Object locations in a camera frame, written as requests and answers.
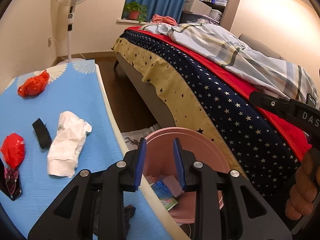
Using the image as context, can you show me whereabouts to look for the black patterned cloth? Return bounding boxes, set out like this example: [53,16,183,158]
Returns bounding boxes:
[93,195,136,236]

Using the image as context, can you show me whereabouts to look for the purple foam net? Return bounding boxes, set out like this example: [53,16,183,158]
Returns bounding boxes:
[146,173,185,198]

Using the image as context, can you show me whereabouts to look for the white paper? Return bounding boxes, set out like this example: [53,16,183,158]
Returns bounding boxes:
[47,111,92,178]

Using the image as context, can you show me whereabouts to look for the dark pink patterned box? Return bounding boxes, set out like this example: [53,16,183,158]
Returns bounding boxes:
[0,160,22,201]

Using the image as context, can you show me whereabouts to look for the black strap piece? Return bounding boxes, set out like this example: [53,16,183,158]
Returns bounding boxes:
[31,117,53,150]

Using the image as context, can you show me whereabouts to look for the small red wrapper ball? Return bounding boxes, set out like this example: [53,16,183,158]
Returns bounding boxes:
[1,133,25,169]

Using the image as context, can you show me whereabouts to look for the knotted red plastic bag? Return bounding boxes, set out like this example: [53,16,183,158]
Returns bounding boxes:
[17,70,50,98]

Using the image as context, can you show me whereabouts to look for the green snack package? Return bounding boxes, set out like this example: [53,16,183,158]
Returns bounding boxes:
[159,196,178,211]

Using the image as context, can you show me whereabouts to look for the blue plastic bag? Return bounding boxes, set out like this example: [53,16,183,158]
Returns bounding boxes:
[151,180,172,199]

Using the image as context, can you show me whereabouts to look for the pink trash bin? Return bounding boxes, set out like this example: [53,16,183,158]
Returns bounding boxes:
[143,127,236,235]

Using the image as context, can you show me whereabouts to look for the right hand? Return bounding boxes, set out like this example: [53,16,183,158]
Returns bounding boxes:
[285,152,319,220]

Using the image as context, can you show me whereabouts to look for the plaid duvet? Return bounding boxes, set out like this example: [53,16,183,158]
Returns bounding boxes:
[141,23,319,109]

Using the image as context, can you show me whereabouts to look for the deer print paper bag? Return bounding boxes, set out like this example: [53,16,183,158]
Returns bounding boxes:
[121,124,161,151]

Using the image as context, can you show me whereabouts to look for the grey headboard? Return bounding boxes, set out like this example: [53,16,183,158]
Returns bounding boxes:
[239,34,285,60]

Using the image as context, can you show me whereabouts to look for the blue table mat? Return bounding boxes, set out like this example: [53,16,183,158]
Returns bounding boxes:
[1,60,170,239]

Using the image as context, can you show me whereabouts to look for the star patterned bed blanket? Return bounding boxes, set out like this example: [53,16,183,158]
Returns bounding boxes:
[113,27,310,201]

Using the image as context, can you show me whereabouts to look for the white storage box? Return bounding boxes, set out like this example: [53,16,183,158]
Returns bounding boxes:
[182,0,212,16]

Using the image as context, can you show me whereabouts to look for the pink clothes on sill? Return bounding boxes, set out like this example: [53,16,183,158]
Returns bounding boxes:
[151,14,178,25]

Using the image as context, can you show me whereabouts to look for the potted green plant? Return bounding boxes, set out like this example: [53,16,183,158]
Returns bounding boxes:
[123,1,148,22]

